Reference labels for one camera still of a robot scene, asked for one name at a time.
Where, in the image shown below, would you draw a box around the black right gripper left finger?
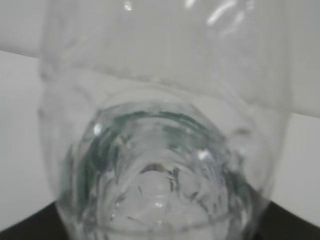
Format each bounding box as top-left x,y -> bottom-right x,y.
0,201 -> 71,240

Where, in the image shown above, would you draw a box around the clear green-label water bottle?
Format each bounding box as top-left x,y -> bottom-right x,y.
39,0 -> 291,240

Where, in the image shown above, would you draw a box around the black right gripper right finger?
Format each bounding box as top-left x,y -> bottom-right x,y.
254,202 -> 320,240

